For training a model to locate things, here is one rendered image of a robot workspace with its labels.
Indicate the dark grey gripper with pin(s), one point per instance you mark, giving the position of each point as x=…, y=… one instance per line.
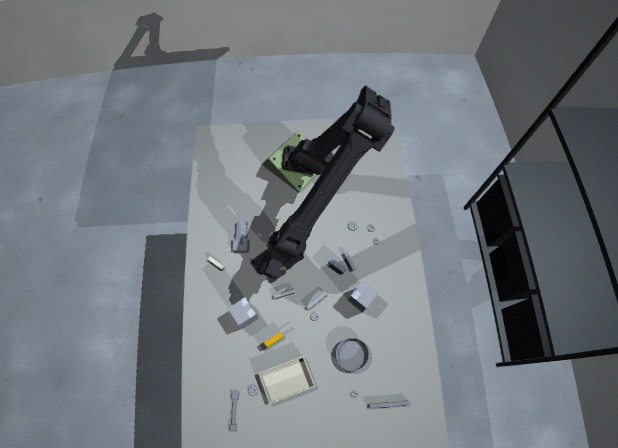
x=293, y=261

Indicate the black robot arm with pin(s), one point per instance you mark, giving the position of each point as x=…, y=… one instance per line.
x=312, y=157

